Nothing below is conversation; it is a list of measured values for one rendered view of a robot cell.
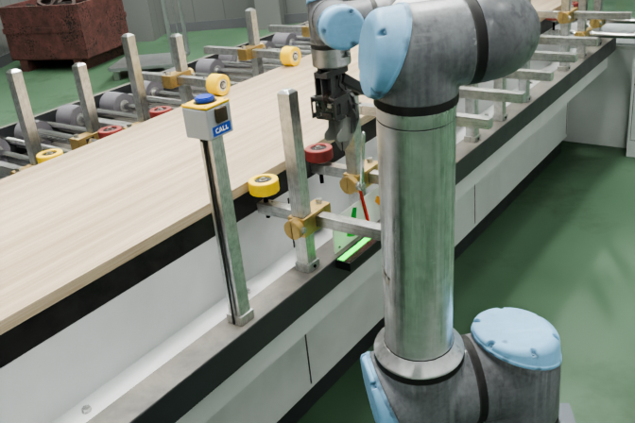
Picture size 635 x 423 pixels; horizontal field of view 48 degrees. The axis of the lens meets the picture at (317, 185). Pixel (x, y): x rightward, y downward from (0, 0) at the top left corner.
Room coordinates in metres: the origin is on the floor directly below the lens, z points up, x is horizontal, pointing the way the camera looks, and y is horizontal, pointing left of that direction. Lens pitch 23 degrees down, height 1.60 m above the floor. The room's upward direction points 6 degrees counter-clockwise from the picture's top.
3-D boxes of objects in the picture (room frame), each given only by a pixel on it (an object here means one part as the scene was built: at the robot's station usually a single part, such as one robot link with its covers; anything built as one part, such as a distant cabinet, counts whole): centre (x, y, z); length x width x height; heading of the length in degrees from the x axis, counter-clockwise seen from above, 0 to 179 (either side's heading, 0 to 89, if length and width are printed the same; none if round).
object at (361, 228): (1.60, -0.02, 0.82); 0.43 x 0.03 x 0.04; 52
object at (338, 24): (1.49, -0.09, 1.33); 0.12 x 0.12 x 0.09; 7
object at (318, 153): (1.91, -0.01, 0.85); 0.08 x 0.08 x 0.11
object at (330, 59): (1.61, -0.07, 1.23); 0.10 x 0.09 x 0.05; 52
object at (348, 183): (1.81, -0.12, 0.85); 0.13 x 0.06 x 0.05; 142
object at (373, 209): (1.75, -0.11, 0.75); 0.26 x 0.01 x 0.10; 142
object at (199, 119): (1.39, 0.21, 1.18); 0.07 x 0.07 x 0.08; 52
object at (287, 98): (1.59, 0.05, 0.93); 0.03 x 0.03 x 0.48; 52
